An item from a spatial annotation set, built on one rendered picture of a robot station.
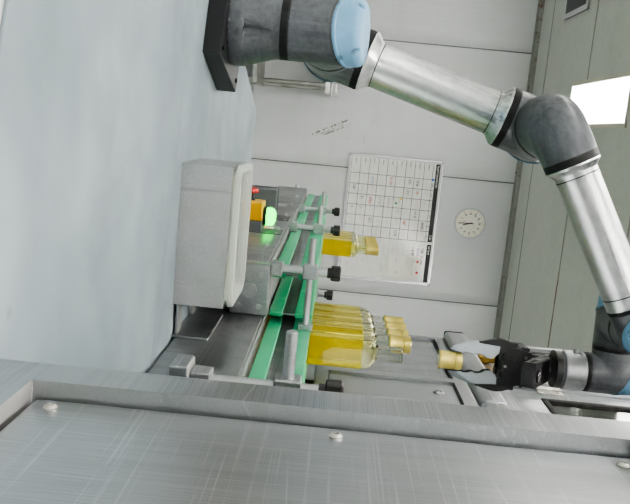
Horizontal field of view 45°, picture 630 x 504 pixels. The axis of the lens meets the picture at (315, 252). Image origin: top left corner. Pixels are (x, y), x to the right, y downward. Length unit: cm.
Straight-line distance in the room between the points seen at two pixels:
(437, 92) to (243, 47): 37
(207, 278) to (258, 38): 42
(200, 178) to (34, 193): 57
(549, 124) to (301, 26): 45
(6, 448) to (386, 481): 21
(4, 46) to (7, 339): 21
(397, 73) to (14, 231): 99
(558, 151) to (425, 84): 28
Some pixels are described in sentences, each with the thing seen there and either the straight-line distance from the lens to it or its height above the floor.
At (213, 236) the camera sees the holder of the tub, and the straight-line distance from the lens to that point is 119.
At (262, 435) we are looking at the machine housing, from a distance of 49.
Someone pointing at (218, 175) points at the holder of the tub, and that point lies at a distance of 118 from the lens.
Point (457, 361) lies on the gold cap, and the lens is 147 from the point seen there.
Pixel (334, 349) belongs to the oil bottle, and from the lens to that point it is 144.
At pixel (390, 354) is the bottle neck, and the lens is 146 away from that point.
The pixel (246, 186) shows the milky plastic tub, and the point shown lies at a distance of 134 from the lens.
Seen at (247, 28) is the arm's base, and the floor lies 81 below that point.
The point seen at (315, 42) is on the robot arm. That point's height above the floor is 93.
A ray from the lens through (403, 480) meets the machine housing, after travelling 46.
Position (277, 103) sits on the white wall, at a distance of 737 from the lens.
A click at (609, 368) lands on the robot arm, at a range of 155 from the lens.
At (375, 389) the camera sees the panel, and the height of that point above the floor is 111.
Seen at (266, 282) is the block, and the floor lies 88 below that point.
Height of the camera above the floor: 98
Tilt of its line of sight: 1 degrees down
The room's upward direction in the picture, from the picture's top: 96 degrees clockwise
